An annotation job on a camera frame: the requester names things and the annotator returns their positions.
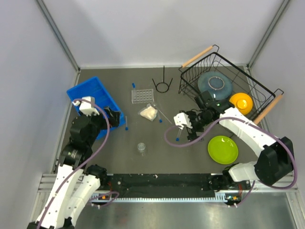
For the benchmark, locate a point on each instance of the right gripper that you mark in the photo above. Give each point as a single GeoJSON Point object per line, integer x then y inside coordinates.
{"type": "Point", "coordinates": [192, 135]}

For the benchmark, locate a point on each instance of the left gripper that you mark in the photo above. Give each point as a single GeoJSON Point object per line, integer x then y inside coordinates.
{"type": "Point", "coordinates": [113, 118]}

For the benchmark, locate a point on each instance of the bag of white powder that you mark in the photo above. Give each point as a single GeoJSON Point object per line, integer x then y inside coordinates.
{"type": "Point", "coordinates": [149, 112]}

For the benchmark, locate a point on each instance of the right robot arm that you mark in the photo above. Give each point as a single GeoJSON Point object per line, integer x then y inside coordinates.
{"type": "Point", "coordinates": [275, 158]}

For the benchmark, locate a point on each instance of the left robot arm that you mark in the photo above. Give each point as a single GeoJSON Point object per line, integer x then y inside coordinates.
{"type": "Point", "coordinates": [75, 183]}

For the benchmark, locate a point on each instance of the clear test tube rack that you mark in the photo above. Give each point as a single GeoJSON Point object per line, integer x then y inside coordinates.
{"type": "Point", "coordinates": [142, 96]}

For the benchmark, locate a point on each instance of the green plate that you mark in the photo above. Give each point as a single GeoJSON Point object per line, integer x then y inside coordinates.
{"type": "Point", "coordinates": [223, 150]}

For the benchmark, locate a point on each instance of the clear glass flask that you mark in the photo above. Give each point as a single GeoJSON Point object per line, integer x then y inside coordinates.
{"type": "Point", "coordinates": [142, 149]}

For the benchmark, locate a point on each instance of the blue ceramic plate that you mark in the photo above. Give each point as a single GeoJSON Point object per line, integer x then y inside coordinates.
{"type": "Point", "coordinates": [217, 84]}

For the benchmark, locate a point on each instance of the orange bowl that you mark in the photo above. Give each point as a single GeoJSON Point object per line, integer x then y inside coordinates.
{"type": "Point", "coordinates": [243, 102]}

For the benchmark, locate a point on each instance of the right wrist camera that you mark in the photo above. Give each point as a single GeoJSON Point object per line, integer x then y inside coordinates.
{"type": "Point", "coordinates": [182, 120]}

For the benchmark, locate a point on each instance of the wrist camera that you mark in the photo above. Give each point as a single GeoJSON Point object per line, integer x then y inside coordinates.
{"type": "Point", "coordinates": [86, 106]}
{"type": "Point", "coordinates": [182, 120]}

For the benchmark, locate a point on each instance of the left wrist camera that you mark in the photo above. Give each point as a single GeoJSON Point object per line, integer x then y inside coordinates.
{"type": "Point", "coordinates": [86, 106]}

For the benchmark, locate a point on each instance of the black wire dish rack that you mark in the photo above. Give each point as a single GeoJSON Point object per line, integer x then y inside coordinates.
{"type": "Point", "coordinates": [210, 60]}

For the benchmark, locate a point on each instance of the black wire ring stand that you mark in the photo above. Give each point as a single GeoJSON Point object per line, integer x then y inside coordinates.
{"type": "Point", "coordinates": [162, 86]}

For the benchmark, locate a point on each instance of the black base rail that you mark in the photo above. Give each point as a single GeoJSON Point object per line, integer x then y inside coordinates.
{"type": "Point", "coordinates": [166, 185]}

